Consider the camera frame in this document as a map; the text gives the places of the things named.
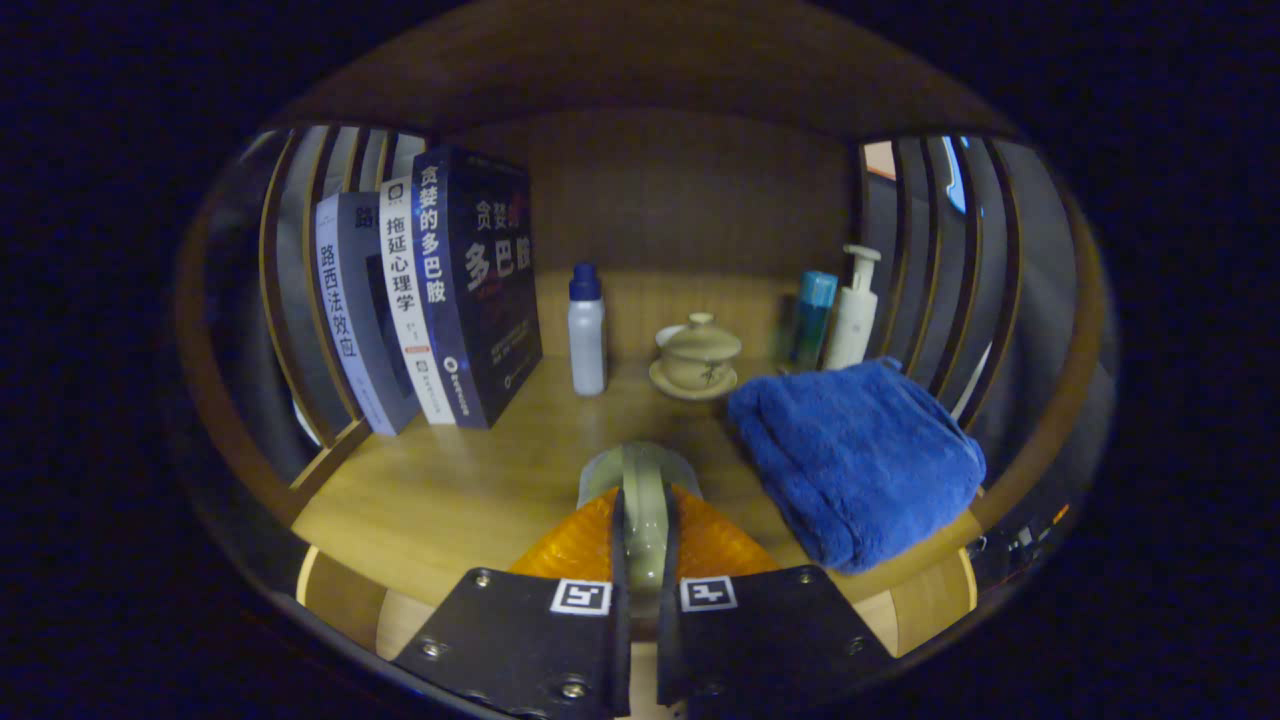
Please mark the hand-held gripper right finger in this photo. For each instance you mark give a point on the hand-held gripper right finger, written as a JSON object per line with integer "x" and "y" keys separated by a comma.
{"x": 668, "y": 640}

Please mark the blue folded towel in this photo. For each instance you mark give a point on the blue folded towel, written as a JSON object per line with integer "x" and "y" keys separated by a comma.
{"x": 860, "y": 460}

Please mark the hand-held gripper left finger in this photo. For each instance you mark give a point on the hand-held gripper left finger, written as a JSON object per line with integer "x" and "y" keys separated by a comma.
{"x": 620, "y": 640}

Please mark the white pump bottle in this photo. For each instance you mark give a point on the white pump bottle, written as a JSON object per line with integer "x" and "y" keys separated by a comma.
{"x": 852, "y": 320}

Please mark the light blue book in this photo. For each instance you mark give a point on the light blue book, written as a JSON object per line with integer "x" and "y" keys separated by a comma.
{"x": 345, "y": 300}

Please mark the pale green cup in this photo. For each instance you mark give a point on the pale green cup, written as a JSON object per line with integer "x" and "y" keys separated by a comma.
{"x": 645, "y": 500}

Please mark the wooden countertop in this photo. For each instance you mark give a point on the wooden countertop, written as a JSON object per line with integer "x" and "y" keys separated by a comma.
{"x": 470, "y": 490}

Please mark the white book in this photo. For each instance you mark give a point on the white book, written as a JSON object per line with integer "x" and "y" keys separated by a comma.
{"x": 405, "y": 300}

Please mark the beige lidded tea cup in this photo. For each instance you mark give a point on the beige lidded tea cup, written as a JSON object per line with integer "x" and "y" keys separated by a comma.
{"x": 697, "y": 360}

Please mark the wooden cabinet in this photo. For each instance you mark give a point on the wooden cabinet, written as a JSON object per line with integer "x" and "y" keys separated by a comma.
{"x": 640, "y": 70}

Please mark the dark navy book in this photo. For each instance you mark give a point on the dark navy book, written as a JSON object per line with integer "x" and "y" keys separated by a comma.
{"x": 490, "y": 300}

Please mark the teal bottle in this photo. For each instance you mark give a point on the teal bottle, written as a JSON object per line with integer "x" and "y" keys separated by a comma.
{"x": 812, "y": 320}

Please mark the white bottle with blue cap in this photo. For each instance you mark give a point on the white bottle with blue cap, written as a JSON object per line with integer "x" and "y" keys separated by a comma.
{"x": 587, "y": 340}

